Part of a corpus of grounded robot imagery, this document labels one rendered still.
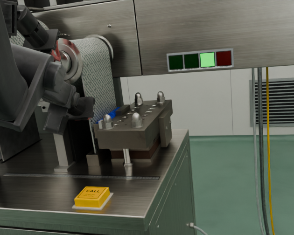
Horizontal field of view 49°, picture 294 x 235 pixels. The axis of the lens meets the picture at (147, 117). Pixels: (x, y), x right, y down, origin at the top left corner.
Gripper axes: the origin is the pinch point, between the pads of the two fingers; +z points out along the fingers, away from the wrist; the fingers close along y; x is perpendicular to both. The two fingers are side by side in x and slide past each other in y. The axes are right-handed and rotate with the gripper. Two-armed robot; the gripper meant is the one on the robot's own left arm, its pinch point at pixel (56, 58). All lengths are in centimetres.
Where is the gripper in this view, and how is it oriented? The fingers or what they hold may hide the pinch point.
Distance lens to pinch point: 103.7
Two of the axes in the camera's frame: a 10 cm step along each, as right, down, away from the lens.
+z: 2.6, 4.2, 8.7
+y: 9.6, 0.0, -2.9
